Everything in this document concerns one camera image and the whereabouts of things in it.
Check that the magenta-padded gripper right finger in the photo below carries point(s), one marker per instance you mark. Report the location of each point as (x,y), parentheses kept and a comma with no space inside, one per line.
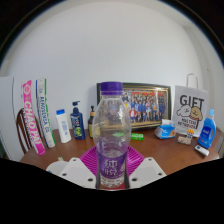
(146,170)

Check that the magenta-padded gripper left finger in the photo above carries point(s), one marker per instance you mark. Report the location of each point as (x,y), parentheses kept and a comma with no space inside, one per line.
(78,170)

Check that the clear purple-capped water bottle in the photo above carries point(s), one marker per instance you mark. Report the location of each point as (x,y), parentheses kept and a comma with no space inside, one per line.
(111,133)

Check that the small green packet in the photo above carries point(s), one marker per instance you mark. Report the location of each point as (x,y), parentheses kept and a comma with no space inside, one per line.
(137,136)

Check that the blue white tissue pack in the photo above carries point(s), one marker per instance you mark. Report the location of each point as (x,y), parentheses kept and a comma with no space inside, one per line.
(165,130)

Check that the white blue-capped lotion bottle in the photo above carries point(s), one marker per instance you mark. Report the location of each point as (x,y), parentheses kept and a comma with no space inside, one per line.
(63,128)

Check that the dark blue pump bottle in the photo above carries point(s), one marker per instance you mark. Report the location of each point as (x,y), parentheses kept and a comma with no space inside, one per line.
(77,125)

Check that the amber glass pump bottle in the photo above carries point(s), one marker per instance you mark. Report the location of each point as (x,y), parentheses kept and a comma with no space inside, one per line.
(90,125)

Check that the small brown snack packet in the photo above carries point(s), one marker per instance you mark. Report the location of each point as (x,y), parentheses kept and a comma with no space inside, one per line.
(184,140)

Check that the white remote control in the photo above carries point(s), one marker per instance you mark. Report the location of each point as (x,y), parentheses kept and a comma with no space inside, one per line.
(202,150)

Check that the framed group photo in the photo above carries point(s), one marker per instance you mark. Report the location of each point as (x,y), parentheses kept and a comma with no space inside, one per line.
(146,106)

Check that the tall white green box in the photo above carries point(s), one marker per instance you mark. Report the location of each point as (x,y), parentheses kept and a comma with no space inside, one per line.
(45,113)

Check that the dark wooden chair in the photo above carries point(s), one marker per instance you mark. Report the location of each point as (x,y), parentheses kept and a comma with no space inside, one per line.
(23,130)

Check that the blue detergent bottle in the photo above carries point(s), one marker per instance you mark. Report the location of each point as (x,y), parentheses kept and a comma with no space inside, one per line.
(206,131)

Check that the tall pink printed box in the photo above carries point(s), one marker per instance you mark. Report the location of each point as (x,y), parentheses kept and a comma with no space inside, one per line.
(31,116)

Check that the white paper gift bag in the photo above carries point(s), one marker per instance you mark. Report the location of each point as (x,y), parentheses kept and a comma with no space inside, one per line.
(191,106)

